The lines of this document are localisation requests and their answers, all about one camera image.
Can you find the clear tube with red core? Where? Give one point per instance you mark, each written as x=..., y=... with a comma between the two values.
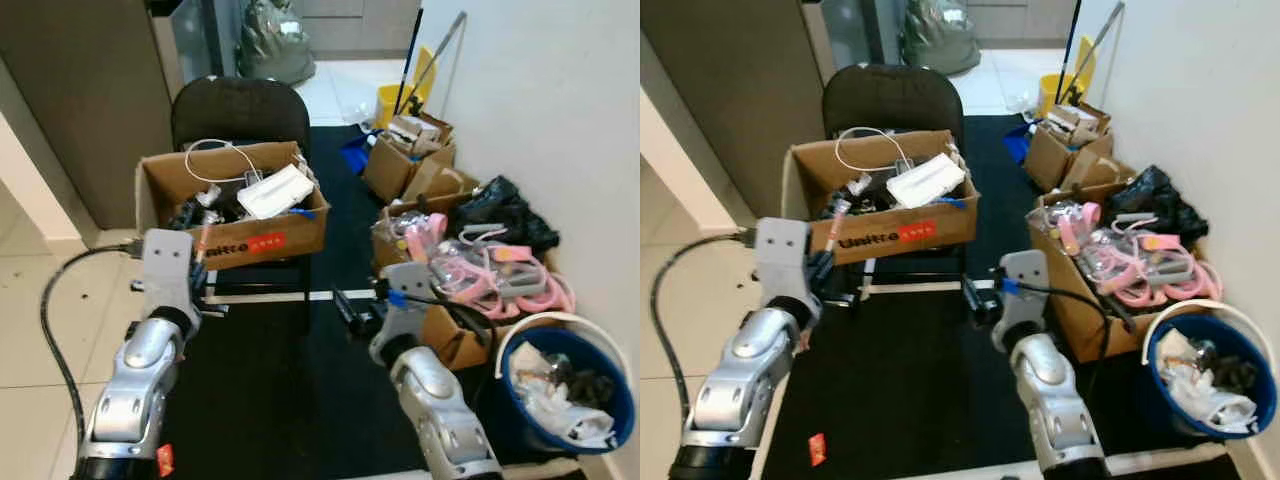
x=838, y=218
x=205, y=235

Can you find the white crumpled paper trash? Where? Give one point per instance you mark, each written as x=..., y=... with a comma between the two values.
x=555, y=405
x=1205, y=395

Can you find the blue rubbish bin white rim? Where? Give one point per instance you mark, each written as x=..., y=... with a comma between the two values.
x=1265, y=385
x=615, y=400

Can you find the grey full rubbish bag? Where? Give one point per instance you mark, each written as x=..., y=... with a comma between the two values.
x=275, y=40
x=940, y=35

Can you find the black gadgets in cardboard box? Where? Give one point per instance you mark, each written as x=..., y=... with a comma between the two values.
x=860, y=195
x=200, y=212

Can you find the cardboard box with red label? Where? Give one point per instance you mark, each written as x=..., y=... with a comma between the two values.
x=900, y=232
x=250, y=243

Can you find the cardboard box of pink hangers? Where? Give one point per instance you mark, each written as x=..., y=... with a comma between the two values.
x=1080, y=320
x=445, y=335

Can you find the black floor mat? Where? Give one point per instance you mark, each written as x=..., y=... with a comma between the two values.
x=290, y=400
x=900, y=390

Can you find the pink plastic hangers bundle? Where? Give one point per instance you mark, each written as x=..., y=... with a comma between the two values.
x=500, y=280
x=1150, y=270

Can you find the small open cardboard box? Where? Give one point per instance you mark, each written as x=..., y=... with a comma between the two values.
x=400, y=165
x=1060, y=150

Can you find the blue cloth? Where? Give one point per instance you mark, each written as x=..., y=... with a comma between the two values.
x=1020, y=142
x=358, y=152

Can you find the black padded chair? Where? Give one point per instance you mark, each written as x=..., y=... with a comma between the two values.
x=890, y=98
x=240, y=110

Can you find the small red flat wrapper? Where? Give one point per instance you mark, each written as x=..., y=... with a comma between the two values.
x=165, y=460
x=818, y=450

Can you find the black plastic bag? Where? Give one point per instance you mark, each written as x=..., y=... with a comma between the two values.
x=505, y=210
x=1160, y=200

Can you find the grey-brown tall cabinet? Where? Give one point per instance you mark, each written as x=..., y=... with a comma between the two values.
x=730, y=90
x=80, y=90

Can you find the yellow mop bucket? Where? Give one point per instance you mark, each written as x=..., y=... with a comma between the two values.
x=1052, y=92
x=392, y=100

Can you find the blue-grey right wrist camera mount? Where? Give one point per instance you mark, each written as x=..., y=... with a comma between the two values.
x=405, y=300
x=1022, y=290

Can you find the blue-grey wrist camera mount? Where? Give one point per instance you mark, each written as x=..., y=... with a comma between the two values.
x=1022, y=290
x=165, y=270
x=405, y=300
x=782, y=258

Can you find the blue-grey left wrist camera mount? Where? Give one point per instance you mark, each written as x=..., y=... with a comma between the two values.
x=165, y=270
x=782, y=258

